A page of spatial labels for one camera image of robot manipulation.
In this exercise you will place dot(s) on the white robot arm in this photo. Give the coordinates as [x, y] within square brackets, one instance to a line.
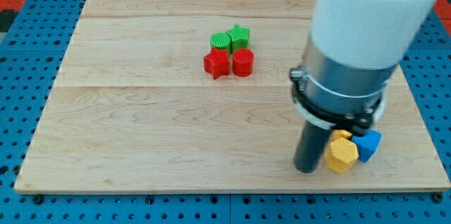
[352, 50]

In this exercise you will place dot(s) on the red star block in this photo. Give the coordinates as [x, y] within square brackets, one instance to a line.
[217, 63]

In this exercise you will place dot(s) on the red cylinder block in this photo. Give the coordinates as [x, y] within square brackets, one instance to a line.
[243, 61]

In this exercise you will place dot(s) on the green cylinder block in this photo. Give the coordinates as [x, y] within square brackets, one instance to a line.
[221, 41]

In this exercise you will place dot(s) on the light wooden board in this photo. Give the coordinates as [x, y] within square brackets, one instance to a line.
[132, 110]

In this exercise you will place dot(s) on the green star block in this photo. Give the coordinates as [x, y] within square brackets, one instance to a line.
[239, 37]

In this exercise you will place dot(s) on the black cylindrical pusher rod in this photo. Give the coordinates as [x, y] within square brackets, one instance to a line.
[310, 148]

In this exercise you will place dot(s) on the yellow block behind hexagon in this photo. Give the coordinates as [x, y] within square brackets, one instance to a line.
[338, 134]

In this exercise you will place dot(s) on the blue cube block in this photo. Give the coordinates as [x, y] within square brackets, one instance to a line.
[367, 145]

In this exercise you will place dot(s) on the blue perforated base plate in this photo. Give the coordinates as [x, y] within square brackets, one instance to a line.
[31, 54]

